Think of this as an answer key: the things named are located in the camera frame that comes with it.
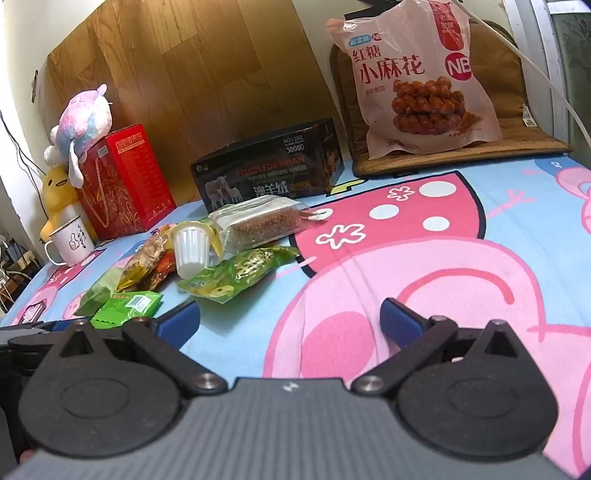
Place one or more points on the pink blue plush toy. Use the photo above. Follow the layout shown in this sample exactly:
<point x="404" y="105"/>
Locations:
<point x="85" y="122"/>

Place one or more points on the brown seat cushion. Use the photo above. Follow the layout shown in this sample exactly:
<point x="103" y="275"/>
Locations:
<point x="517" y="120"/>

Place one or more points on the wooden board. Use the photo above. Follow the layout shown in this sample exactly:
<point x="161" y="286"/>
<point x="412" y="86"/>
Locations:
<point x="194" y="83"/>

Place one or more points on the yellow green snack packet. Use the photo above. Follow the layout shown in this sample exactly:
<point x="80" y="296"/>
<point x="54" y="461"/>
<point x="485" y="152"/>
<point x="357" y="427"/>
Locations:
<point x="240" y="274"/>

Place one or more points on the large pink snack bag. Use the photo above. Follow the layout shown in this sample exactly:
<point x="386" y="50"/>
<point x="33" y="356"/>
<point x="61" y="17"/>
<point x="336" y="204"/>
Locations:
<point x="415" y="69"/>

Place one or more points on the black printed box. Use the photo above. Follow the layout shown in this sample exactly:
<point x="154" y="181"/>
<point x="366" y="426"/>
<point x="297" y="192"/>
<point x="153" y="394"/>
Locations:
<point x="272" y="173"/>

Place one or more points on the cartoon printed bed sheet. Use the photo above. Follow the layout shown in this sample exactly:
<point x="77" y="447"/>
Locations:
<point x="461" y="258"/>

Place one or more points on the small grey wall hook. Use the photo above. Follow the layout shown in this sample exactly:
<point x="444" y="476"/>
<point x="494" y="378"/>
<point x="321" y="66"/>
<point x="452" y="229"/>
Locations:
<point x="35" y="85"/>

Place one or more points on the red gift box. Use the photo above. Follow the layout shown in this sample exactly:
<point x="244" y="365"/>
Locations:
<point x="129" y="184"/>

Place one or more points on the window frame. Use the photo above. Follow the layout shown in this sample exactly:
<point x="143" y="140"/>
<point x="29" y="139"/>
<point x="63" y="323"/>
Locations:
<point x="554" y="55"/>

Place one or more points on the white jelly cup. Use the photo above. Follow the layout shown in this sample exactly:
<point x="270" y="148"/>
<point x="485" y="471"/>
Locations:
<point x="190" y="251"/>

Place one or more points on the orange snack packet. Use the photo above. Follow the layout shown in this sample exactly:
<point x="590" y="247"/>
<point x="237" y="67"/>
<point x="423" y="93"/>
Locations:
<point x="150" y="261"/>

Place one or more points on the yellow plush duck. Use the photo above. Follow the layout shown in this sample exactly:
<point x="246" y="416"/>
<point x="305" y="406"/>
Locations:
<point x="57" y="194"/>

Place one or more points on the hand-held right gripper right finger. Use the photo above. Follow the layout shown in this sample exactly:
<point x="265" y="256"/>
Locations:
<point x="399" y="318"/>

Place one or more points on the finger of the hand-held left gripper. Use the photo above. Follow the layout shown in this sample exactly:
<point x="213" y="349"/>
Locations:
<point x="32" y="348"/>

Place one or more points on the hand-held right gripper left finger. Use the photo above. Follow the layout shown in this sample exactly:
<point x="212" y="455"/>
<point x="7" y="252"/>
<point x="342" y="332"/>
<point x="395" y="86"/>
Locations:
<point x="178" y="321"/>

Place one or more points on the clear sesame bar packet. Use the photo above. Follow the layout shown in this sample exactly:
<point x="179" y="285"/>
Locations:
<point x="263" y="221"/>

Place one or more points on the small dark green packet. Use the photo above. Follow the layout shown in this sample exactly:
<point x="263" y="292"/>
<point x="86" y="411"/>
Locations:
<point x="127" y="307"/>

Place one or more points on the white enamel mug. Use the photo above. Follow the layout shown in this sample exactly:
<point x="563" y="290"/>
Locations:
<point x="71" y="242"/>

